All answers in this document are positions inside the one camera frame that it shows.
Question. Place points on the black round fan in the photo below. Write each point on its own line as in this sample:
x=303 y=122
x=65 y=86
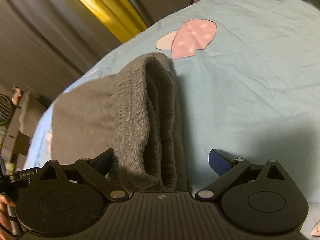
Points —
x=6 y=109

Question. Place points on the light blue printed bedsheet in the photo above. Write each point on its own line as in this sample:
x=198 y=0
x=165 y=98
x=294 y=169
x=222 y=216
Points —
x=253 y=92

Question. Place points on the pink toy on shelf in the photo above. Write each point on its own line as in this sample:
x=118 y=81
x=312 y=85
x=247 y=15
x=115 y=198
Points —
x=18 y=93

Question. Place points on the person's left hand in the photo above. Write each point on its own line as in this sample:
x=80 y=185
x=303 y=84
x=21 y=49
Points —
x=6 y=228

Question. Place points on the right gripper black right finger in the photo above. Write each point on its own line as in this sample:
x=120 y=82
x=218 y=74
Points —
x=229 y=171

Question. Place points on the grey curtain left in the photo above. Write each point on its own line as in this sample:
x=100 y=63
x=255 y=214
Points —
x=46 y=45

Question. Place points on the grey sweatpants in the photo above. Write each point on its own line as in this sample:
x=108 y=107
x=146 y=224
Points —
x=137 y=114

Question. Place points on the white cloud-shaped chair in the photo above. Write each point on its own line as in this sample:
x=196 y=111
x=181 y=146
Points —
x=31 y=112

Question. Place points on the yellow curtain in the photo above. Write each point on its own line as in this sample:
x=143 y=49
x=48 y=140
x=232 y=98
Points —
x=118 y=16

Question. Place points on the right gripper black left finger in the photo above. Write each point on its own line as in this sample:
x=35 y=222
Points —
x=93 y=172

